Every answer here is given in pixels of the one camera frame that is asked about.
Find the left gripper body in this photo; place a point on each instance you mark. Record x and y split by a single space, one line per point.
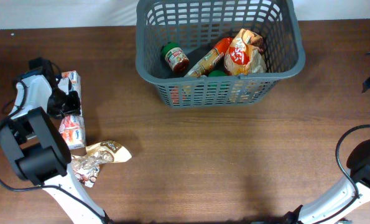
61 104

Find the Kleenex tissue multipack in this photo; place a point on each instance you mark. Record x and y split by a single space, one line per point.
72 127

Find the brown white snack pouch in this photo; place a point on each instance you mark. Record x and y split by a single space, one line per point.
86 168

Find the orange crinkled snack bag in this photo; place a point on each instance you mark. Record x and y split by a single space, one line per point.
244 56

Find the San Remo spaghetti packet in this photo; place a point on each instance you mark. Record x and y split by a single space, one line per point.
208 62

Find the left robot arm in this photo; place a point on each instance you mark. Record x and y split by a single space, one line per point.
34 147

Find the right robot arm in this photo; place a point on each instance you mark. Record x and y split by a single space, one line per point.
350 192

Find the grey plastic basket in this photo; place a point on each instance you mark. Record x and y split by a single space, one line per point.
196 26

